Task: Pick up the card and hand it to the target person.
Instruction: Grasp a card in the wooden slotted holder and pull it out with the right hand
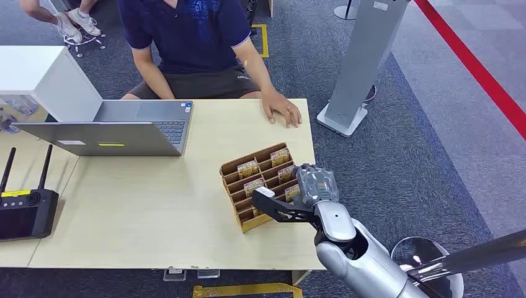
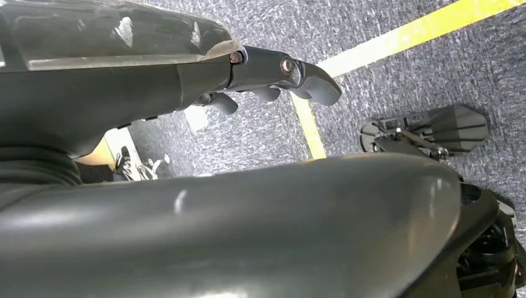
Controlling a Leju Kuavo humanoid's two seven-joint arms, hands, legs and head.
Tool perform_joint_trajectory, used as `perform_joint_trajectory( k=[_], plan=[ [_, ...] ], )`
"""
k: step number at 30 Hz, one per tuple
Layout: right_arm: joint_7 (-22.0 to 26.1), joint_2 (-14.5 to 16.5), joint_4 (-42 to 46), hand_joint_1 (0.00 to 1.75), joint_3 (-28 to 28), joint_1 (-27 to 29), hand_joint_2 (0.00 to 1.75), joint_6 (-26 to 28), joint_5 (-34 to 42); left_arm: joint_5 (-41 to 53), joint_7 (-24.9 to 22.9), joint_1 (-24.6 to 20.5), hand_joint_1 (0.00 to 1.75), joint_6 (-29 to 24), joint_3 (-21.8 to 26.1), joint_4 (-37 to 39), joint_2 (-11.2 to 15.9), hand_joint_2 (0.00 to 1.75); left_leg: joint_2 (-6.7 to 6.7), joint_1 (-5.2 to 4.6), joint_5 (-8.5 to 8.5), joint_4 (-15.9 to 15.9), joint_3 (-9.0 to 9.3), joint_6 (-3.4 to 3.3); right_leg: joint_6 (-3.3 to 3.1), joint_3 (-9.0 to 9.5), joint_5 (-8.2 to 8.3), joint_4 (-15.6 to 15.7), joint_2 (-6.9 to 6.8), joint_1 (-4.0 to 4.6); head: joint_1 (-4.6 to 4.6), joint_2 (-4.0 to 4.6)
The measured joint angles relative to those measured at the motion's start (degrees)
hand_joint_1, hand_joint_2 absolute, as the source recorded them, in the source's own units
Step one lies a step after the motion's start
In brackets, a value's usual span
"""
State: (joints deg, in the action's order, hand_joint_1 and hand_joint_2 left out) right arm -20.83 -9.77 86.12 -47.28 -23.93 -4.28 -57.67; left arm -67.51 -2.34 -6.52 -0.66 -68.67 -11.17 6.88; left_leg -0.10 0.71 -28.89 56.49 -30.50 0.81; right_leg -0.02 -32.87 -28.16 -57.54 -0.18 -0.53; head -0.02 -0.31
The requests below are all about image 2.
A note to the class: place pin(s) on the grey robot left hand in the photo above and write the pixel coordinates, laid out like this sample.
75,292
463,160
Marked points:
102,103

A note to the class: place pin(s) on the white desk leg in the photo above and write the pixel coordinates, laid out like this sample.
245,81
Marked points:
123,140

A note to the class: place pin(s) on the light wooden desk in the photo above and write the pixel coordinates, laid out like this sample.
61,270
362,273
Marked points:
98,156

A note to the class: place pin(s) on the white floor label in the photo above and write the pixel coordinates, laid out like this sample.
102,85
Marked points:
196,118

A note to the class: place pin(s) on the ribbed grey left arm sleeve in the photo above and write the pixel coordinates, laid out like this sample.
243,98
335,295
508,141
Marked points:
33,168

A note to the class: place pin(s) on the yellow floor tape line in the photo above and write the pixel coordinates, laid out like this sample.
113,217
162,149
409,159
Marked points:
411,33
310,131

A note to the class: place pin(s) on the black robot foot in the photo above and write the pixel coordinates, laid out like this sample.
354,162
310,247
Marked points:
493,263
456,129

